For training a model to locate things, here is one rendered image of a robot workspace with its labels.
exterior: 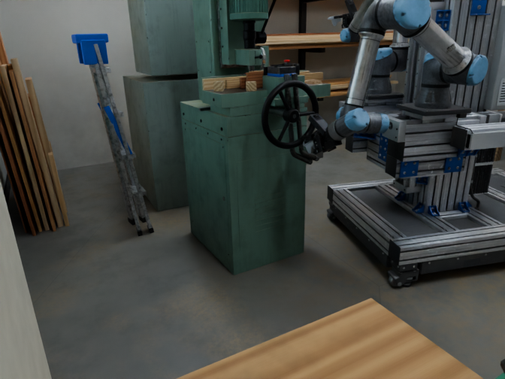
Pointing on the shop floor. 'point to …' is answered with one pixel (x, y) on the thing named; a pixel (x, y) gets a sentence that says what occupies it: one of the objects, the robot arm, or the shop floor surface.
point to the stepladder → (113, 125)
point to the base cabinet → (244, 196)
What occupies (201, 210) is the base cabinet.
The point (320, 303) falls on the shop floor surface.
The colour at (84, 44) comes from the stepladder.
